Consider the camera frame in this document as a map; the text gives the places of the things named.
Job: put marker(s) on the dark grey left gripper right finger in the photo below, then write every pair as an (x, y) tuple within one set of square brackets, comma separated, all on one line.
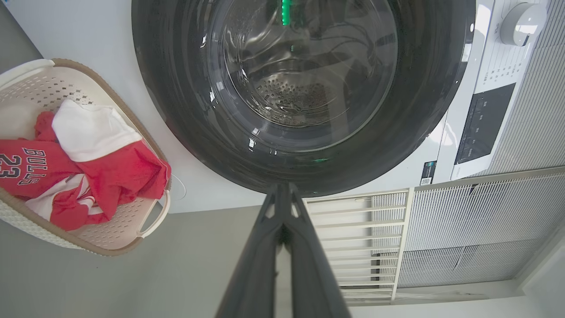
[(311, 278)]

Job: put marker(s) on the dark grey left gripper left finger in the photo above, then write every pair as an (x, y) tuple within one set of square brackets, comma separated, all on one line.
[(256, 274)]

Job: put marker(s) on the red and white basketball jersey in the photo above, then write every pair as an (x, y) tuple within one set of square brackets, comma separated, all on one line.
[(119, 176)]

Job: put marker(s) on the glass washer door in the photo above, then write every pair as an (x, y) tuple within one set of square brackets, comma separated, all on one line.
[(176, 110)]

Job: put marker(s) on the white front-load washing machine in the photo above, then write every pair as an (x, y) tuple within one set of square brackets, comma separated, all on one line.
[(88, 35)]

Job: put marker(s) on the cream plastic laundry basket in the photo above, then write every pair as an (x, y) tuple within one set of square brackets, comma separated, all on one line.
[(26, 84)]

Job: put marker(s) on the white appliance control knob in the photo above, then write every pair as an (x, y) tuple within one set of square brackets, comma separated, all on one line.
[(523, 24)]

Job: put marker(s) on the white metal railing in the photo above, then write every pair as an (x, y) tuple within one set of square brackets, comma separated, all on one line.
[(401, 238)]

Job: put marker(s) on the black QR code sticker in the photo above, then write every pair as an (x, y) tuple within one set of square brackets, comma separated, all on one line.
[(427, 173)]

